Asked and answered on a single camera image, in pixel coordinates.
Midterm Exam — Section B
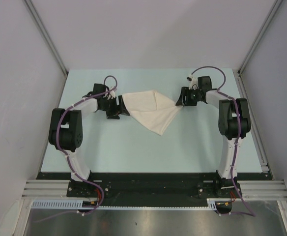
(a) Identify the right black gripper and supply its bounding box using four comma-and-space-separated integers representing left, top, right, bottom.
176, 87, 200, 106

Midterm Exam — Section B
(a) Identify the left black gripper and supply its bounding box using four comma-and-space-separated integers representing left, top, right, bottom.
100, 95, 129, 119

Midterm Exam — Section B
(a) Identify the white cloth napkin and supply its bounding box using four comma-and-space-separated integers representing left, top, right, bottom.
122, 90, 182, 136

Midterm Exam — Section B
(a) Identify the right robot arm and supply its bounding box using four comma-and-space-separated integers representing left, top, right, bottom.
176, 76, 251, 197

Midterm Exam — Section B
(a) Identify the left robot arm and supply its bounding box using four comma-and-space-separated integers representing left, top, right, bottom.
48, 84, 130, 197

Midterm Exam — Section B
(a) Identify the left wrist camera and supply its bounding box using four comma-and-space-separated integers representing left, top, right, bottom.
105, 87, 117, 100

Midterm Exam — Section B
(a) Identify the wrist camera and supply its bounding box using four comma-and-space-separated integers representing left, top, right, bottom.
187, 75, 199, 90
105, 87, 117, 100

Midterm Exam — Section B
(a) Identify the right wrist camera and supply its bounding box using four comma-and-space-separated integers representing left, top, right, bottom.
187, 75, 199, 90

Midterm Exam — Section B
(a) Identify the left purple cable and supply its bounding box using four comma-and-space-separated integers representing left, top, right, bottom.
34, 75, 118, 222

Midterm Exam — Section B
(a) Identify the right side aluminium rail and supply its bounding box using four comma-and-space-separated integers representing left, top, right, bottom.
233, 70, 270, 173

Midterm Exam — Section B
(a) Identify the aluminium rail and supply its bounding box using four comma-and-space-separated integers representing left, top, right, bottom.
22, 180, 287, 201
233, 70, 270, 173

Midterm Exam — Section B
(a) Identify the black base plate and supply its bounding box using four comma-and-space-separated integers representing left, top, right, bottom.
37, 172, 273, 208

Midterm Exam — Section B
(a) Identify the white slotted cable duct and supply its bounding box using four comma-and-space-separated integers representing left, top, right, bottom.
31, 198, 219, 211

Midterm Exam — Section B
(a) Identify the left aluminium corner post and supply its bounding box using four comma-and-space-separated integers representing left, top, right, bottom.
22, 0, 69, 76

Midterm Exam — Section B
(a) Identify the aluminium corner post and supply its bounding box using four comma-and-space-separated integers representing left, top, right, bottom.
22, 0, 69, 76
237, 0, 285, 76

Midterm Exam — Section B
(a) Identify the front aluminium rail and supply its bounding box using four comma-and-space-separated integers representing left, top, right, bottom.
22, 180, 287, 201

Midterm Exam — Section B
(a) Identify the right aluminium corner post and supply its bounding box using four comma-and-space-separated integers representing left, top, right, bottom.
237, 0, 285, 76

